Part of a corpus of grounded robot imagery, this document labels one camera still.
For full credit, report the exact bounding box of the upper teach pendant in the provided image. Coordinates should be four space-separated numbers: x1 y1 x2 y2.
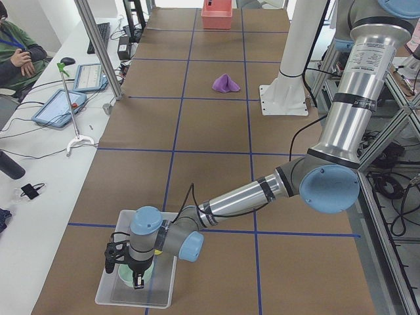
73 63 108 93

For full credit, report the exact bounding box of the translucent plastic bin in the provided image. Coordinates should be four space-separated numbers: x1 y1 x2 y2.
95 210 177 309

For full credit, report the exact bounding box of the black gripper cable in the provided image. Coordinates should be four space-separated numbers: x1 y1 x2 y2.
110 182 263 243

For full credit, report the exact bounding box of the aluminium frame post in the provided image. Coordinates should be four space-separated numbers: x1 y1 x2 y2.
74 0 123 101

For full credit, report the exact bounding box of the pink plastic tray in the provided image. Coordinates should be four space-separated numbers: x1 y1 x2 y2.
201 0 232 30

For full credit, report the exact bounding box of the seated person green shirt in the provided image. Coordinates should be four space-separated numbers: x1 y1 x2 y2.
1 4 49 101

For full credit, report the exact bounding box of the purple cloth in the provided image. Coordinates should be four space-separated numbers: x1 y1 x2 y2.
212 73 241 93

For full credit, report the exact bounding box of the black keyboard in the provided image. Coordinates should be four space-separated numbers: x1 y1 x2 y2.
87 22 111 55

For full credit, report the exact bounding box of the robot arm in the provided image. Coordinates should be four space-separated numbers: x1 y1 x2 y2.
124 1 419 289

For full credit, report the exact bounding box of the black water bottle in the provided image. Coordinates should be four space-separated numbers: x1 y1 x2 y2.
0 151 26 180

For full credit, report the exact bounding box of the reacher grabber tool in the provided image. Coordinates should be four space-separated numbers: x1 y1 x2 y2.
56 58 95 157

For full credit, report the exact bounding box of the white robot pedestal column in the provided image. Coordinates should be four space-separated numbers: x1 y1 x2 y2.
278 0 329 80

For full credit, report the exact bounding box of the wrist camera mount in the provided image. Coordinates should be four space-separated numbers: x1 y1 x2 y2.
104 240 128 274

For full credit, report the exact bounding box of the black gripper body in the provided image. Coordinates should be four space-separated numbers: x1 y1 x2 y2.
126 256 153 278

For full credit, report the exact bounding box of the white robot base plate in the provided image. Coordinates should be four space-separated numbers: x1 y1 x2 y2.
259 84 308 116

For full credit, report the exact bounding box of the light green ceramic bowl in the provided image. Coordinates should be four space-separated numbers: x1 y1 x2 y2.
118 263 154 288

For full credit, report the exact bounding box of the teach pendant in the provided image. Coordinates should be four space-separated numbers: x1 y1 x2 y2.
31 89 87 128
73 63 108 93

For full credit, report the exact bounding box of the lower teach pendant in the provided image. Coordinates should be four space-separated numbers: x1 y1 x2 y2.
31 89 87 128

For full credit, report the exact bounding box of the black computer mouse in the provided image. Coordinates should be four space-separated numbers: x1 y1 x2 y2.
60 57 75 66

